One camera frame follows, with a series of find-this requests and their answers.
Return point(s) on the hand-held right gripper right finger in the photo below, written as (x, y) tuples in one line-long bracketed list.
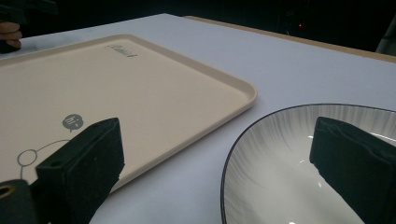
[(351, 161)]

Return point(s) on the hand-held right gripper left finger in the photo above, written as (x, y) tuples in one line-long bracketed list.
[(84, 168)]

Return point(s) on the white striped plate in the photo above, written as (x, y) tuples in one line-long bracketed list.
[(274, 174)]

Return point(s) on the beige plastic tray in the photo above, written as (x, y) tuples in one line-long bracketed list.
[(130, 99)]

